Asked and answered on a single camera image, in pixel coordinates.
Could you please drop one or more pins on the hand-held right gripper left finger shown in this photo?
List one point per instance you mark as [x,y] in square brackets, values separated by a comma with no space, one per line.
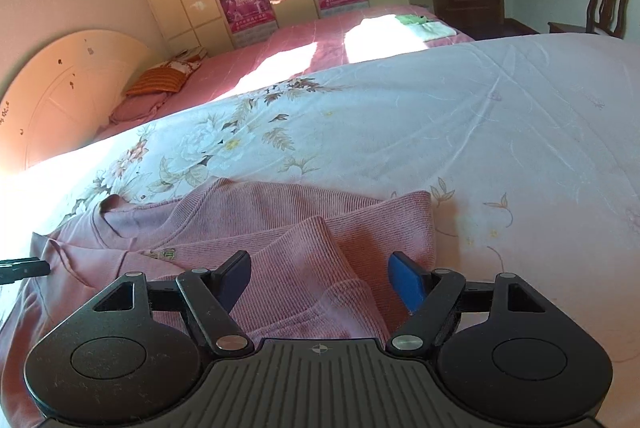
[235,278]

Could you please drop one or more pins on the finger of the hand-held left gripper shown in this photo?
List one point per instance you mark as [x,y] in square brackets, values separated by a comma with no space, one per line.
[25,269]

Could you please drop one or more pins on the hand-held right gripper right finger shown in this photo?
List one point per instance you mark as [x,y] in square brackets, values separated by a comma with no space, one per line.
[407,280]

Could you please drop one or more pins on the pink sweatshirt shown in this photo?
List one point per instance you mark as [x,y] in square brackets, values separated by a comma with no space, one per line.
[300,258]

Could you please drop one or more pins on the floral white quilt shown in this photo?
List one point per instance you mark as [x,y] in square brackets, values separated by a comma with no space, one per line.
[450,123]

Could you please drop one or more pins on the cream wooden headboard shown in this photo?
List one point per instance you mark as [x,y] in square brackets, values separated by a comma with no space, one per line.
[65,93]

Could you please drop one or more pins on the pink pillow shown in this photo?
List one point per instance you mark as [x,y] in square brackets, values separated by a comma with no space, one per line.
[137,108]

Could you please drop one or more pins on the orange striped pillow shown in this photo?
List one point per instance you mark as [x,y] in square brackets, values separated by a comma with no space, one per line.
[162,78]

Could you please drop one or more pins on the pink bed sheet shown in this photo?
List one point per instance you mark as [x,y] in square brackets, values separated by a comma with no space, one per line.
[300,43]

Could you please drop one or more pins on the white folded cloth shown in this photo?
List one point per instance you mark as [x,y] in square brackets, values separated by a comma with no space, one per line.
[435,30]

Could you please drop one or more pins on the green folded cloth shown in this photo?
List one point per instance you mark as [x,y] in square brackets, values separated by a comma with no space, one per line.
[412,19]

